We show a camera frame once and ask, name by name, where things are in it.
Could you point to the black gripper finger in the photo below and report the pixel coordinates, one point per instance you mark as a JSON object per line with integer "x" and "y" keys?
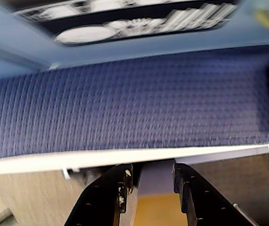
{"x": 207, "y": 208}
{"x": 101, "y": 202}

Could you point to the silver metal bolt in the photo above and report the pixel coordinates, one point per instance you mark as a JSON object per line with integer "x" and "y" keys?
{"x": 235, "y": 205}

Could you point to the yellow flat panel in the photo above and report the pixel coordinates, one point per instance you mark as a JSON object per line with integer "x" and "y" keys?
{"x": 158, "y": 212}

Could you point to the gray metal desk beam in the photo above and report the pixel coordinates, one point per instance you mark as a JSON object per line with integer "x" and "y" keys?
{"x": 156, "y": 179}

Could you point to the light blue toy kitchen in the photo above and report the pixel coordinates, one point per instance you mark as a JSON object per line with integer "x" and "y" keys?
{"x": 148, "y": 50}

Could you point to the black dishwasher rack decal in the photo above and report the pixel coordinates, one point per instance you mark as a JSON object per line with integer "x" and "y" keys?
{"x": 82, "y": 22}

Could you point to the white desk bracket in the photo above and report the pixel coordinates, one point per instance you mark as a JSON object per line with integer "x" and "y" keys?
{"x": 66, "y": 173}

